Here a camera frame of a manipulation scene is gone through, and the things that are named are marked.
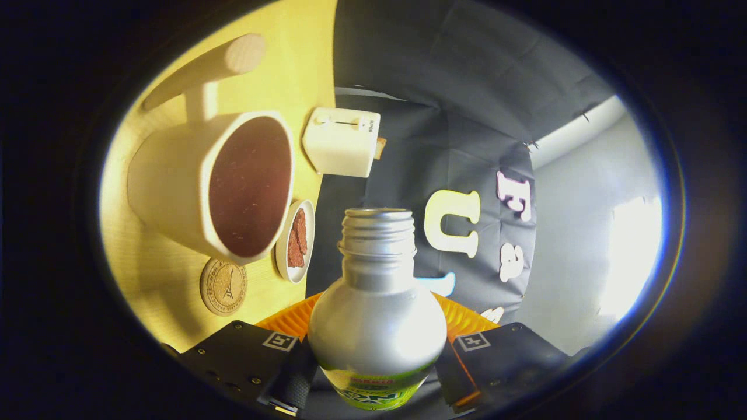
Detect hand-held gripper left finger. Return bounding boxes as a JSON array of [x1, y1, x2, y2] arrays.
[[175, 292, 320, 415]]

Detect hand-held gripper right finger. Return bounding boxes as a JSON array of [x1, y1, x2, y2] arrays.
[[432, 292, 575, 414]]

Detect silver bottle with green label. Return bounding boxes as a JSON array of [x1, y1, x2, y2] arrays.
[[308, 207, 448, 412]]

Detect round cork coaster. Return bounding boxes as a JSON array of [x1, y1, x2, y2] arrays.
[[200, 258, 248, 317]]

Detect cream cup with wooden handle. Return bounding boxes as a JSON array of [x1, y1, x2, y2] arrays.
[[127, 33, 296, 266]]

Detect white plate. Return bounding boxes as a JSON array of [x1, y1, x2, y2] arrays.
[[274, 199, 316, 285]]

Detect red meat slice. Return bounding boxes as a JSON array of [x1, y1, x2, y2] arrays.
[[286, 229, 302, 269], [294, 208, 309, 256]]

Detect wooden table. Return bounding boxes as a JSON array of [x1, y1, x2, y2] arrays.
[[99, 0, 339, 354]]

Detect cream toaster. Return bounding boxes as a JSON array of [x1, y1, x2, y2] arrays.
[[302, 107, 381, 179]]

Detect black backdrop cloth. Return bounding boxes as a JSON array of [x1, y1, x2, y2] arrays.
[[306, 0, 619, 324]]

